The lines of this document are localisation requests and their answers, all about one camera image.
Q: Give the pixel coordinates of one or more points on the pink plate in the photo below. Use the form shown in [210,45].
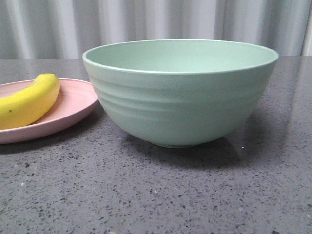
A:
[76,100]

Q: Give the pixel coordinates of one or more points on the green ribbed bowl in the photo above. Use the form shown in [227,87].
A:
[179,93]

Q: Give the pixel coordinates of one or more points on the yellow banana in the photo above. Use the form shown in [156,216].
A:
[30,103]

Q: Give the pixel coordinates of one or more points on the white pleated curtain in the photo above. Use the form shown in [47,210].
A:
[64,29]

